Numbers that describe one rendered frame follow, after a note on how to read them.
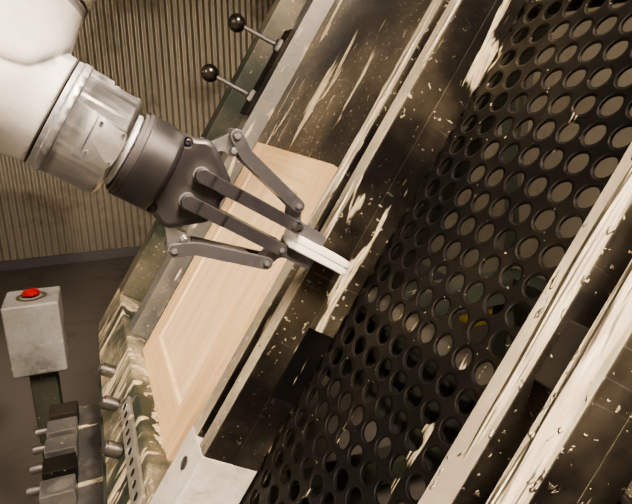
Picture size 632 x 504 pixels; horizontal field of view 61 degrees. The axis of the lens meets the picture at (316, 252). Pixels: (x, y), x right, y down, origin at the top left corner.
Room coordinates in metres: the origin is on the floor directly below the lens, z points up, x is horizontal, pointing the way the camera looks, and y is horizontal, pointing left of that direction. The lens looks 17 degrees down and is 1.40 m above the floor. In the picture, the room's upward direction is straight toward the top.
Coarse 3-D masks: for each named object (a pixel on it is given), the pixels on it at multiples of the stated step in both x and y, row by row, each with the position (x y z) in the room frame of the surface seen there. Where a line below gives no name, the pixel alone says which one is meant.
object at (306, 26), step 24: (312, 0) 1.22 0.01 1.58; (312, 24) 1.22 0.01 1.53; (288, 48) 1.20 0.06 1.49; (288, 72) 1.19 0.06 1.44; (264, 96) 1.17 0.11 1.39; (264, 120) 1.17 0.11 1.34; (240, 168) 1.15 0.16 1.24; (168, 264) 1.09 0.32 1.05; (168, 288) 1.09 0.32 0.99; (144, 312) 1.07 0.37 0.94; (144, 336) 1.07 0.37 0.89
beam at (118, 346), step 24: (120, 312) 1.17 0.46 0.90; (120, 336) 1.07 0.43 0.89; (120, 360) 0.98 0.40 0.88; (144, 360) 0.95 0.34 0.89; (120, 384) 0.90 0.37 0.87; (144, 384) 0.85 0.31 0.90; (120, 408) 0.83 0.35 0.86; (144, 408) 0.77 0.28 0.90; (120, 432) 0.77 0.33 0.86; (144, 432) 0.70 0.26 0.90; (144, 456) 0.65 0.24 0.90; (120, 480) 0.67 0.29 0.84; (144, 480) 0.61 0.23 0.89
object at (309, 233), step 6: (288, 210) 0.50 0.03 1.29; (294, 216) 0.50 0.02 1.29; (300, 216) 0.50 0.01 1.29; (306, 228) 0.50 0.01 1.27; (312, 228) 0.50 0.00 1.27; (300, 234) 0.50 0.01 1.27; (306, 234) 0.50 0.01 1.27; (312, 234) 0.51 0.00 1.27; (318, 234) 0.51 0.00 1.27; (312, 240) 0.50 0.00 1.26; (318, 240) 0.51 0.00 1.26; (324, 240) 0.51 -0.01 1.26
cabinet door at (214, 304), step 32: (288, 160) 0.90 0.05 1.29; (256, 192) 0.95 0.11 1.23; (320, 192) 0.75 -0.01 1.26; (256, 224) 0.87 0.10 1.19; (192, 288) 0.96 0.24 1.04; (224, 288) 0.83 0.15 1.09; (256, 288) 0.73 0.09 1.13; (160, 320) 1.00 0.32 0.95; (192, 320) 0.87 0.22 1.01; (224, 320) 0.76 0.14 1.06; (160, 352) 0.91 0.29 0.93; (192, 352) 0.80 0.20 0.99; (224, 352) 0.70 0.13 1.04; (160, 384) 0.82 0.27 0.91; (192, 384) 0.72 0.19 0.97; (160, 416) 0.75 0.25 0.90; (192, 416) 0.67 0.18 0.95
